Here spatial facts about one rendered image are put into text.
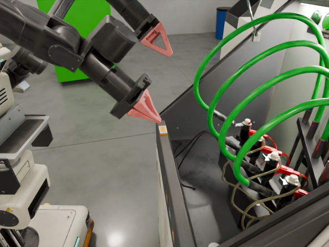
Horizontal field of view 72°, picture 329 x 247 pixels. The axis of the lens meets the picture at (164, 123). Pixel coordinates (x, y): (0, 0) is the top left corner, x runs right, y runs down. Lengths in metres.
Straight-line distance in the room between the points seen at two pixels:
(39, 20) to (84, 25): 3.34
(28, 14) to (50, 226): 1.30
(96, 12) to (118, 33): 3.36
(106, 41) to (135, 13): 0.18
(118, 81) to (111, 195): 1.58
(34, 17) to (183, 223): 0.56
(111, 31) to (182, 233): 0.50
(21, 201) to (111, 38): 0.76
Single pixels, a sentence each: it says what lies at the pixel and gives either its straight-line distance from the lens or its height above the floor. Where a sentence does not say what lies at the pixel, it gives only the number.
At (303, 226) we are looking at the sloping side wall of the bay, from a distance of 0.52.
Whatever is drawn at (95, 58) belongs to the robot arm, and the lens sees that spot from 0.48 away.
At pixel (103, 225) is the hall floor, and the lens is 1.84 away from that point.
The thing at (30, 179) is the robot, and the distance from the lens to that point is 1.10.
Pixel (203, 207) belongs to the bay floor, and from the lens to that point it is 0.85.
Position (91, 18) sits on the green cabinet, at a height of 0.98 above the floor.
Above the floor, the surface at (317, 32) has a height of 1.38.
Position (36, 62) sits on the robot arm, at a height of 1.24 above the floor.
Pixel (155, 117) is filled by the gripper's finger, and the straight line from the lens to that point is 0.50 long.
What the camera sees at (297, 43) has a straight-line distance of 0.61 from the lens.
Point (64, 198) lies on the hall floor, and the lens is 2.09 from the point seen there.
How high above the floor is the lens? 1.50
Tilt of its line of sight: 33 degrees down
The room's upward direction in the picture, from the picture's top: straight up
